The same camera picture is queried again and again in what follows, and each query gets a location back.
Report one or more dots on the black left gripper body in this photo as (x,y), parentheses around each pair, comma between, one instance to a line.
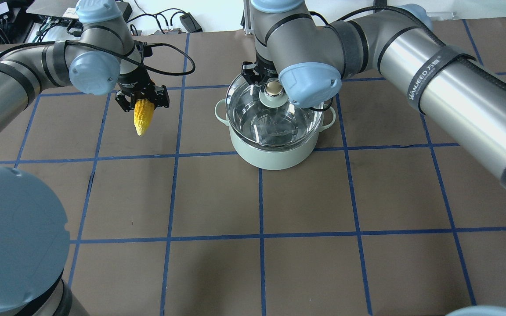
(133,82)

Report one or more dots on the pale green cooking pot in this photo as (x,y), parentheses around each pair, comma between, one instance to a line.
(282,157)

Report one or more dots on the glass pot lid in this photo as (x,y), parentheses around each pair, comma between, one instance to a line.
(268,127)

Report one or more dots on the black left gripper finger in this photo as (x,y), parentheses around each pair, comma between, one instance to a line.
(161,97)
(123,102)

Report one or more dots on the black power adapter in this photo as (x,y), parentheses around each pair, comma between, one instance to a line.
(190,23)

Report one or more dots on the yellow toy corn cob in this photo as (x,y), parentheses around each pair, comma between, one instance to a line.
(143,115)

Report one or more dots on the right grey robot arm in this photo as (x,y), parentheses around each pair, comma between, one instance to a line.
(438,80)

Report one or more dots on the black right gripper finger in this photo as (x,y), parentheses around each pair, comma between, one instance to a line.
(258,83)

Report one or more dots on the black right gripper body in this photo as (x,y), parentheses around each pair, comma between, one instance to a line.
(263,70)

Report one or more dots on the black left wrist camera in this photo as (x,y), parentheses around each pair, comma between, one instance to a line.
(144,49)

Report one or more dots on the black electronics box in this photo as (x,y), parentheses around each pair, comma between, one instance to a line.
(62,10)

